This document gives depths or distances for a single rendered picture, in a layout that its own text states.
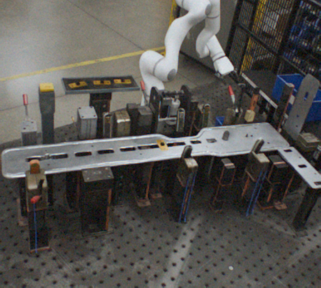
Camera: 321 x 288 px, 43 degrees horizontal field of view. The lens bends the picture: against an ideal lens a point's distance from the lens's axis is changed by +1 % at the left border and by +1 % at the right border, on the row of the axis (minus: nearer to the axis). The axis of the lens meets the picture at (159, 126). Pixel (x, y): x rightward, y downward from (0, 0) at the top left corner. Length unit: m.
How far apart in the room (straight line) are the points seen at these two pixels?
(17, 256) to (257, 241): 1.07
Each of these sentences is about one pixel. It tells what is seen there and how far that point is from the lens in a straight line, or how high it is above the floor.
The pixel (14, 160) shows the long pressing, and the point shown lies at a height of 1.00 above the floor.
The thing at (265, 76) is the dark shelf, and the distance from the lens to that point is 2.74.
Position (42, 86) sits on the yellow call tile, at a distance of 1.99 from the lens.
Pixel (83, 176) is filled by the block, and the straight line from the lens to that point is 1.66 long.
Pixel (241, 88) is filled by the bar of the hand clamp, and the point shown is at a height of 1.20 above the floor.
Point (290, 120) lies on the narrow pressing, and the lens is 2.26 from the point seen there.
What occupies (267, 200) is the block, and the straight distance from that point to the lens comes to 2.16.
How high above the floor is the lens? 2.13
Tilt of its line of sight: 34 degrees down
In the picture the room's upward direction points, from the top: 9 degrees clockwise
